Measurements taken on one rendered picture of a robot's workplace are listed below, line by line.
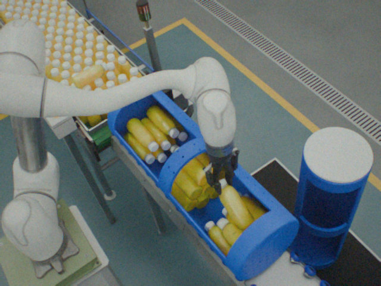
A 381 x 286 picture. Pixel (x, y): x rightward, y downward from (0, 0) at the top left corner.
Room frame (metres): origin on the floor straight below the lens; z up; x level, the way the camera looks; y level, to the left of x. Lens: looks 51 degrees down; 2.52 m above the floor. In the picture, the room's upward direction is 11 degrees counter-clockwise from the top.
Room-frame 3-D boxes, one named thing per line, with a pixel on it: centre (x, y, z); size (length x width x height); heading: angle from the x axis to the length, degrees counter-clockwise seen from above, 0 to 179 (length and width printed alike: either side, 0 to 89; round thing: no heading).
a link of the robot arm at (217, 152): (0.81, -0.09, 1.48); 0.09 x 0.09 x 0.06
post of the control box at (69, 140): (1.48, 0.59, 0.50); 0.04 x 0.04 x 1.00; 28
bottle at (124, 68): (1.76, 0.26, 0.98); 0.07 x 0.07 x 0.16
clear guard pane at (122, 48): (2.12, 0.30, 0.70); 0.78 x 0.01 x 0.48; 28
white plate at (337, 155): (0.98, -0.58, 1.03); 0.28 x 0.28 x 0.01
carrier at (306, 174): (0.98, -0.58, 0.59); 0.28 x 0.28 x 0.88
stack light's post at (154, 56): (1.94, 0.10, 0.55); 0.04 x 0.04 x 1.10; 28
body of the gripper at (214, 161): (0.81, -0.09, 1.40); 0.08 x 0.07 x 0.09; 118
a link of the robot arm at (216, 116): (0.83, -0.09, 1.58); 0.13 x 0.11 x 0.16; 177
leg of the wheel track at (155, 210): (1.34, 0.27, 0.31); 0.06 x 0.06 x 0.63; 28
